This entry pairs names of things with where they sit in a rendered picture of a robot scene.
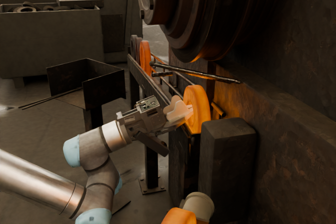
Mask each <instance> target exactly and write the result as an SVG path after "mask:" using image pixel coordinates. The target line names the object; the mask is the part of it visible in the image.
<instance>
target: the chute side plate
mask: <svg viewBox="0 0 336 224"><path fill-rule="evenodd" d="M127 64H128V65H129V70H130V72H131V73H132V75H133V76H134V78H135V79H136V81H137V82H138V84H139V85H140V87H141V89H142V85H143V87H144V93H145V95H146V96H147V97H150V96H153V95H154V96H155V97H156V99H157V101H158V102H159V104H160V107H161V108H162V110H163V109H164V108H165V107H167V106H169V105H168V104H167V102H166V101H165V100H164V98H163V97H162V96H161V95H160V94H159V92H158V91H157V90H156V89H155V88H154V86H153V85H152V84H151V83H150V81H149V80H148V79H147V78H146V77H145V75H144V74H143V73H142V72H141V71H140V69H139V68H138V67H137V66H136V64H135V63H134V62H133V61H132V60H131V58H130V57H129V56H128V55H127ZM170 134H171V136H172V138H173V139H174V141H175V143H176V145H177V147H178V148H179V142H180V143H181V145H182V147H183V149H184V151H185V163H186V165H189V154H190V137H189V136H188V134H187V133H186V131H185V129H184V128H183V126H182V125H180V126H179V127H178V128H176V129H174V130H172V131H170Z"/></svg>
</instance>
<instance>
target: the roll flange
mask: <svg viewBox="0 0 336 224"><path fill-rule="evenodd" d="M278 2H279V0H246V2H245V6H244V9H243V12H242V15H241V18H240V21H239V23H238V26H237V28H236V30H235V33H234V35H233V36H232V38H231V40H230V42H229V43H228V45H227V46H226V47H225V48H224V50H223V51H222V52H220V53H219V54H218V55H216V56H213V57H203V59H204V60H207V61H216V60H220V59H222V58H223V57H225V56H226V55H227V54H228V53H229V52H230V51H231V50H232V49H233V47H234V46H235V45H243V44H247V43H249V42H251V41H253V40H254V39H255V38H257V37H258V36H259V35H260V34H261V32H262V31H263V30H264V29H265V27H266V26H267V24H268V23H269V21H270V19H271V17H272V16H273V14H274V11H275V9H276V7H277V5H278Z"/></svg>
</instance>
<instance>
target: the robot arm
mask: <svg viewBox="0 0 336 224"><path fill-rule="evenodd" d="M135 106H136V107H135ZM135 108H136V109H135ZM193 113H194V111H193V106H192V105H185V104H184V102H183V101H182V100H181V98H180V97H179V96H178V95H175V96H173V97H172V98H171V104H170V105H169V106H167V107H165V108H164V109H163V110H162V108H161V106H160V104H159V102H158V101H157V99H156V97H155V96H154V95H153V96H150V97H148V98H145V99H143V100H140V101H138V102H136V105H134V109H133V110H131V111H128V112H125V113H123V114H122V112H118V113H116V115H117V120H118V121H116V120H114V121H112V122H110V123H107V124H105V125H102V126H100V127H97V128H95V129H92V130H90V131H88V132H85V133H83V134H79V135H77V136H76V137H74V138H71V139H69V140H67V141H65V143H64V145H63V153H64V156H65V158H66V161H67V162H68V164H69V165H70V166H71V167H73V168H76V167H80V166H82V168H83V169H84V171H85V172H86V174H87V176H88V181H87V184H86V187H83V186H81V185H79V184H77V183H74V182H72V181H70V180H68V179H66V178H63V177H61V176H59V175H57V174H55V173H52V172H50V171H48V170H46V169H44V168H41V167H39V166H37V165H35V164H33V163H30V162H28V161H26V160H24V159H22V158H19V157H17V156H15V155H13V154H11V153H8V152H6V151H4V150H2V149H0V191H2V192H4V193H7V194H9V195H11V196H14V197H16V198H19V199H21V200H24V201H26V202H29V203H31V204H34V205H36V206H38V207H41V208H43V209H46V210H48V211H51V212H53V213H56V214H58V215H61V216H63V217H65V218H68V219H71V220H73V221H75V224H110V220H111V218H112V208H113V201H114V195H116V194H117V193H118V192H119V190H120V189H121V187H122V184H123V183H122V180H121V177H120V174H119V172H118V170H117V169H116V167H115V165H114V163H113V161H112V159H111V158H110V156H109V153H112V152H114V151H117V150H119V149H121V148H124V147H126V146H127V144H131V143H133V142H132V138H131V136H133V135H134V137H135V139H137V140H138V141H140V142H142V143H143V144H145V145H146V146H148V147H149V148H151V149H152V150H154V151H156V152H157V153H158V154H160V155H162V156H163V157H166V156H167V155H168V153H169V152H170V150H169V149H168V146H167V144H166V143H165V142H164V141H162V140H160V139H159V138H157V137H156V136H158V135H161V134H164V133H167V132H170V131H172V130H174V129H176V128H178V127H179V126H180V125H182V124H183V123H185V122H186V120H187V119H189V118H190V116H191V115H192V114H193ZM167 119H168V121H166V120H167Z"/></svg>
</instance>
